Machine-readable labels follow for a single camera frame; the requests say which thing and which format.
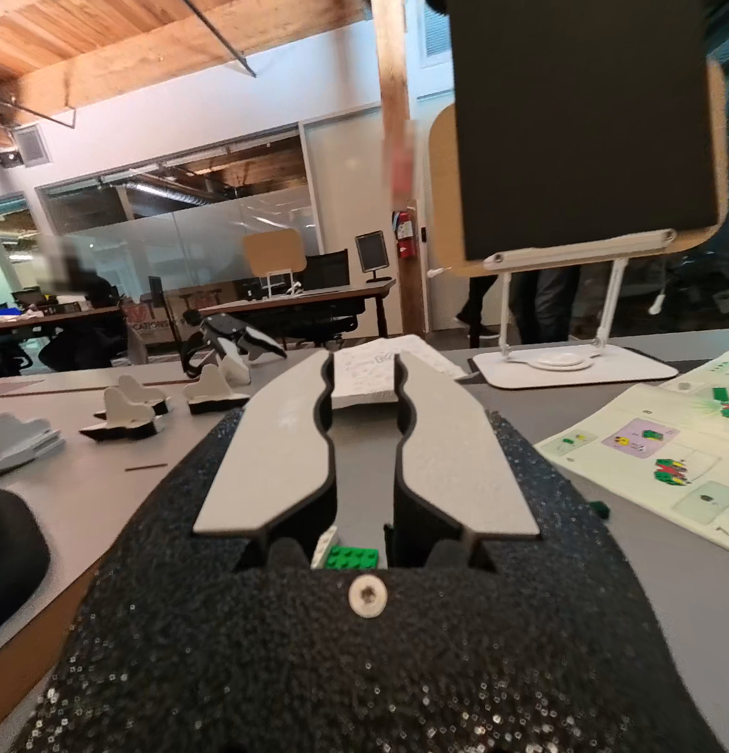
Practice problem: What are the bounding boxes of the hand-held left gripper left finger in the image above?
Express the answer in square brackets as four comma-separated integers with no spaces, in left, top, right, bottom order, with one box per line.
[192,349,342,560]

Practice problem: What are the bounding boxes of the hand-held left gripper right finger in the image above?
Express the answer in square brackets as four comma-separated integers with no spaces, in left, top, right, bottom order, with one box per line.
[393,352,542,566]

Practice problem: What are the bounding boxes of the grey desk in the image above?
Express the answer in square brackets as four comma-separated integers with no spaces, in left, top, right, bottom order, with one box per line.
[0,335,729,753]

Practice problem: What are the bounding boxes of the wooden background desk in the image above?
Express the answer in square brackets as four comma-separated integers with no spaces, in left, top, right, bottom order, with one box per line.
[200,279,396,339]

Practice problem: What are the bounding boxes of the white part on black base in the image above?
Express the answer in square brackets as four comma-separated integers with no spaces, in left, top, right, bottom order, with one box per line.
[117,375,172,414]
[79,386,164,442]
[185,364,251,415]

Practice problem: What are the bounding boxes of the white small brick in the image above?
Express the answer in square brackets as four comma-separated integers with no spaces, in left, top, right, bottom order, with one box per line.
[310,526,342,568]

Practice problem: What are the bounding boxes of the white printed sheet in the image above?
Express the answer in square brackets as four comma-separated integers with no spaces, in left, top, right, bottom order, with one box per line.
[331,334,470,411]

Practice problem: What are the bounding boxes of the black and white gripper tool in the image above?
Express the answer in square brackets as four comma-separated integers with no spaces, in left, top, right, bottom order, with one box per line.
[181,313,287,380]

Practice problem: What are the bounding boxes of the green flat brick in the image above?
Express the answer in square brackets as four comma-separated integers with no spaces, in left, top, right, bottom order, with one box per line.
[326,546,381,570]

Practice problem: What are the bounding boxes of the brown cardboard box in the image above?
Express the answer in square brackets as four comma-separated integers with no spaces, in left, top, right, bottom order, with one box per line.
[122,300,183,354]

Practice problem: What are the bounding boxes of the brick instruction booklet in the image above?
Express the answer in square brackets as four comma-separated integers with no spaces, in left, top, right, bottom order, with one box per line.
[535,351,729,557]

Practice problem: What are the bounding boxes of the black office chair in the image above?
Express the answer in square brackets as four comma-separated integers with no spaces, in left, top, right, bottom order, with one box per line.
[279,249,365,348]

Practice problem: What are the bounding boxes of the stand with wooden board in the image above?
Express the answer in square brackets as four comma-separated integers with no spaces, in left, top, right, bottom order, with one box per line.
[242,228,308,298]

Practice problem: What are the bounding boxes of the small stand with black board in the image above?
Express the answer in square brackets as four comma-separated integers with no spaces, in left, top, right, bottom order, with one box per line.
[355,231,393,283]

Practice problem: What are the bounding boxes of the stack of grey flat parts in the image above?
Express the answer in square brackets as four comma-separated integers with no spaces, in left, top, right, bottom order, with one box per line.
[0,412,66,478]

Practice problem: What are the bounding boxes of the dark background table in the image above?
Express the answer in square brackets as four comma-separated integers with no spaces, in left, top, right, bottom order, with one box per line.
[0,306,124,339]

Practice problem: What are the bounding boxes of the black rounded object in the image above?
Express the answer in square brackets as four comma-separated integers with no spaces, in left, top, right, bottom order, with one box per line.
[0,488,51,636]

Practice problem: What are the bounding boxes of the white stand with black board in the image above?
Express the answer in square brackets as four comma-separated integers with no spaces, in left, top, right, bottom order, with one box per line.
[429,0,729,390]

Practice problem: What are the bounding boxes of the wooden column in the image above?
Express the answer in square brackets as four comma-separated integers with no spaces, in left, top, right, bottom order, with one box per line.
[370,0,427,339]

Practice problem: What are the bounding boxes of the wall air vent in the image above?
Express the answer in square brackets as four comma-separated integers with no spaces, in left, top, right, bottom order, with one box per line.
[14,125,50,166]

